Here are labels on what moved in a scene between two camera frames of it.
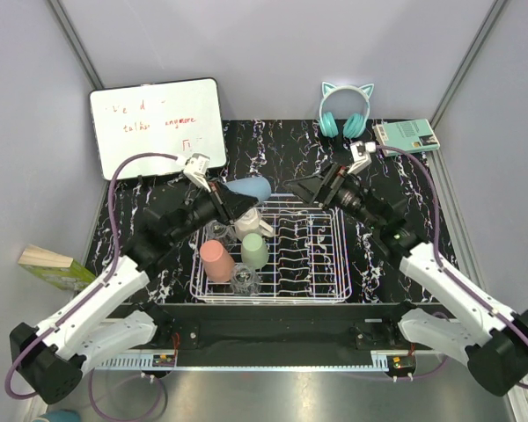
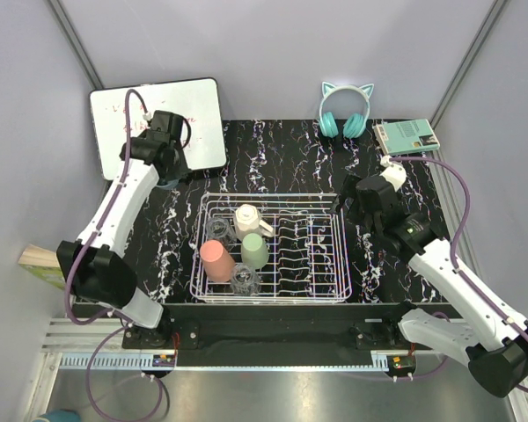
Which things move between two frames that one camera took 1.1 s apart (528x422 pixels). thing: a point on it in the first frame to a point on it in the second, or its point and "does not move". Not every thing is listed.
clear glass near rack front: [244, 280] does not move
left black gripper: [227, 203] to [182, 171]
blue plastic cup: [256, 186] to [170, 185]
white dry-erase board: [179, 118] does not move
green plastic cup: [254, 252] does not move
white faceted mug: [251, 222] does not move
